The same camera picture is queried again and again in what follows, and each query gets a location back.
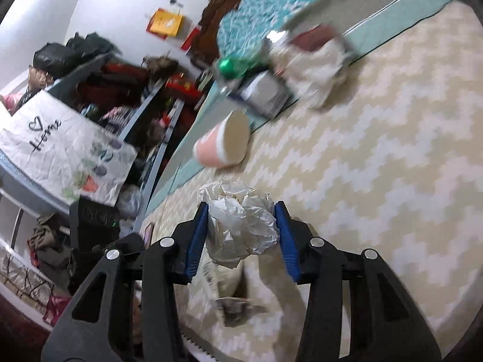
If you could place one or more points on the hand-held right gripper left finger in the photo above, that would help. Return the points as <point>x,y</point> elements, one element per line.
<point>197,233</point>

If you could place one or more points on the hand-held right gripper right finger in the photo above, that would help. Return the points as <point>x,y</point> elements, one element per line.
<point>283,233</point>

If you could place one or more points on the cream zigzag bed sheet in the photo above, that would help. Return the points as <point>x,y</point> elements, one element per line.
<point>358,181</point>

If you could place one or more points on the pink paper cup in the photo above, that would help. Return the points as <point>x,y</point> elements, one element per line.
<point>222,144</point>

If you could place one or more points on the grey metal clothes rack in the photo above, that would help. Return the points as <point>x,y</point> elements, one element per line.
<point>158,139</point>

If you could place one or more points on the black speaker box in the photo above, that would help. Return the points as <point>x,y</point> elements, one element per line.
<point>93,220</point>

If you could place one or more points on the grey cardboard box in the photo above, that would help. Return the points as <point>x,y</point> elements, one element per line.
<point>264,92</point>

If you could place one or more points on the white printed cloth cover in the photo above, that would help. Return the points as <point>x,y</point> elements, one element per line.
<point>62,154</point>

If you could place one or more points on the green plastic bottle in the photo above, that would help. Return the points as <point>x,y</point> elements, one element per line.
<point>241,67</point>

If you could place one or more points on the crumpled white paper bag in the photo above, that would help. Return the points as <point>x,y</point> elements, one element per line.
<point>313,64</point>

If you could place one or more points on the black bag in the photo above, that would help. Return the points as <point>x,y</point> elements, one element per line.
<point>56,58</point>

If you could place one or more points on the carved wooden headboard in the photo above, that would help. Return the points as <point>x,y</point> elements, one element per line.
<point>222,9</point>

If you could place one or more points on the teal patterned blanket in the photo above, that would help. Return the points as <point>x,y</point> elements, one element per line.
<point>271,7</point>

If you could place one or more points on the yellow red wall hanging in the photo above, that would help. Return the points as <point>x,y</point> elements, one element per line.
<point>166,22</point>

